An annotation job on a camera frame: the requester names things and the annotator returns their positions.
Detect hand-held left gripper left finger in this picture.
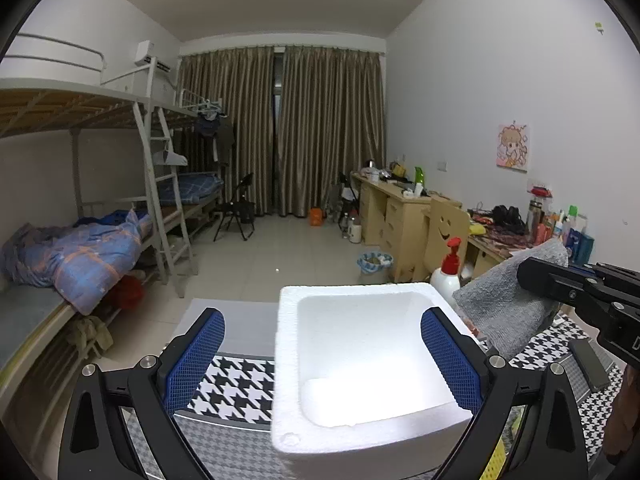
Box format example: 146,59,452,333
57,307,226,480

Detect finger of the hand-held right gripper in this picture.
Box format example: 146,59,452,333
517,257,601,311
567,261,640,288

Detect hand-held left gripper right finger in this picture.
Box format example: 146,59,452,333
420,306,608,480

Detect grey towel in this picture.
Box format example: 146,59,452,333
452,238,568,361

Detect white foam box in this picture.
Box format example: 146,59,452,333
272,282,488,473

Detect person's right hand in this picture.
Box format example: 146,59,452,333
604,365,640,466

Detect houndstooth patterned mat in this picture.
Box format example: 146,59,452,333
117,320,631,480

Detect group of toiletry bottles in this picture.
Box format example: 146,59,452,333
525,185,596,266

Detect light wooden desk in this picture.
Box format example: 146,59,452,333
350,172,463,281
465,210,551,281

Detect black bag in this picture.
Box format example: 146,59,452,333
492,205,526,236

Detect white red pump bottle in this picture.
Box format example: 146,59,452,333
430,237,463,306

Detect olive cloth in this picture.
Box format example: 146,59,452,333
67,315,115,358

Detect wooden smiley chair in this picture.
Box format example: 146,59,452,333
422,196,471,281

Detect blue trash bin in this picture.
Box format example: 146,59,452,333
357,251,394,286

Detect blue plaid blanket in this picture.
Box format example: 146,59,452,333
2,209,153,316

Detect black folding chair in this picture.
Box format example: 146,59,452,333
212,173,257,242

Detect white metal bunk bed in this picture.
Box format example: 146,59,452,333
150,87,226,236
0,32,196,411

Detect blue plaid bed sheet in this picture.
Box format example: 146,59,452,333
177,172,224,206

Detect grey mattress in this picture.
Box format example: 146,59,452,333
0,285,61,371

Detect white bunk bed ladder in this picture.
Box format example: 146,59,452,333
132,102,193,298

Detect dark hanging clothes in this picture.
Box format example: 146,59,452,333
195,110,236,166

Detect brown curtain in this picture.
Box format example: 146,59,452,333
277,46,386,218
179,46,277,216

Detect white air conditioner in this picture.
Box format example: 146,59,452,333
132,40,173,72

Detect pink cartoon wall poster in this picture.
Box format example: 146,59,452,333
495,121,531,172

